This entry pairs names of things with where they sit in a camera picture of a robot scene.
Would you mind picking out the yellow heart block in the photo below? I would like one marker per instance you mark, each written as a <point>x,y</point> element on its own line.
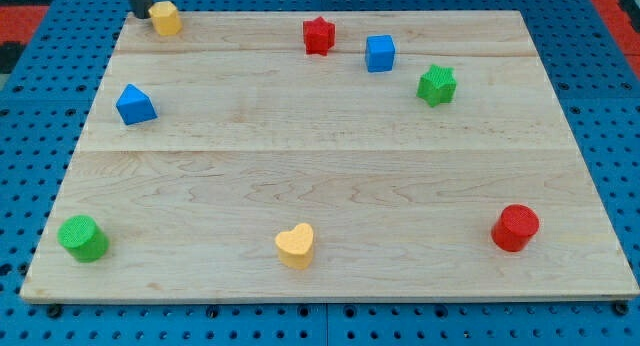
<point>295,248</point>

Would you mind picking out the yellow hexagon block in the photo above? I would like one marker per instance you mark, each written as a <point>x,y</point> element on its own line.
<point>165,18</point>

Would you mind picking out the red cylinder block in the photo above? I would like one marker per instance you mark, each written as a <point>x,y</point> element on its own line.
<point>515,227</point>

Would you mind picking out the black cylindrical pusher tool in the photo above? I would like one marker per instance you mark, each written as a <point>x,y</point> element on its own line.
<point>140,8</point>

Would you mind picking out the wooden board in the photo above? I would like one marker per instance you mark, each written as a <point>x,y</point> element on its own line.
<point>253,136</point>

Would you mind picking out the green star block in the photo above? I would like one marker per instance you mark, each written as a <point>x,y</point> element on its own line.
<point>437,86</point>

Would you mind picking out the green cylinder block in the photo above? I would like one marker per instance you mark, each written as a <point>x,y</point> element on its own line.
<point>82,238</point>

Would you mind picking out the red star block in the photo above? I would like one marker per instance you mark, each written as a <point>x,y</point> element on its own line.
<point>318,36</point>

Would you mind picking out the blue cube block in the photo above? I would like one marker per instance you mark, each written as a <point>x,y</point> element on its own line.
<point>379,53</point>

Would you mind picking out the blue triangle block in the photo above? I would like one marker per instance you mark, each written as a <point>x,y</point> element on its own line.
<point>134,106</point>

